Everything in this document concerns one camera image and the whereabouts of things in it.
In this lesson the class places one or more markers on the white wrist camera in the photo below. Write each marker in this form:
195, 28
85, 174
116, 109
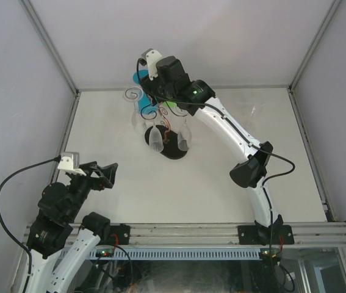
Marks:
69, 163
149, 59

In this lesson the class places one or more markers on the clear champagne flute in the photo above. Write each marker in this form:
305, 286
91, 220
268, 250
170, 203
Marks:
133, 95

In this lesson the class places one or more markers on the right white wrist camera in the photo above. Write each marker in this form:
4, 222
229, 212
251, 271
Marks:
149, 59

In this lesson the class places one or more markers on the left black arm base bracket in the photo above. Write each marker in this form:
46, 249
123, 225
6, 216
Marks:
120, 234

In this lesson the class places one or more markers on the blue plastic wine glass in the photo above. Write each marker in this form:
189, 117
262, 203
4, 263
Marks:
144, 105

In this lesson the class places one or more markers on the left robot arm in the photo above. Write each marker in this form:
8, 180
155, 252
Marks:
58, 208

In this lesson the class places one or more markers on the copper wire wine glass rack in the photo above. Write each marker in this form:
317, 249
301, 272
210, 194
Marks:
168, 123

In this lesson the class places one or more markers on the grey slotted cable duct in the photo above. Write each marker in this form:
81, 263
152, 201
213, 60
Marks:
175, 253

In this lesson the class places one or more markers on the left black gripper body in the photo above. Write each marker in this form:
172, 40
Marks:
82, 185

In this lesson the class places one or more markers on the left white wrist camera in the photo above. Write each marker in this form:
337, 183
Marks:
69, 163

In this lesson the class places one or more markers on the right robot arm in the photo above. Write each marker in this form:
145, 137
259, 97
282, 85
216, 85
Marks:
202, 103

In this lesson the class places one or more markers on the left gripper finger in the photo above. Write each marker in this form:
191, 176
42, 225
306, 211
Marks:
91, 168
107, 175

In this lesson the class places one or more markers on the green plastic wine glass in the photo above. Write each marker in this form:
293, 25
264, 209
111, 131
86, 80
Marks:
171, 104

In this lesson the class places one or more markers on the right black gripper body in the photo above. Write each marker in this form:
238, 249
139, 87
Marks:
155, 86

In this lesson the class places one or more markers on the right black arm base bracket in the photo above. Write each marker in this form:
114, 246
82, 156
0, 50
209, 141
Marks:
254, 235

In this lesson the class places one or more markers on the aluminium front rail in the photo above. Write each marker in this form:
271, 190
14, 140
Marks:
306, 235

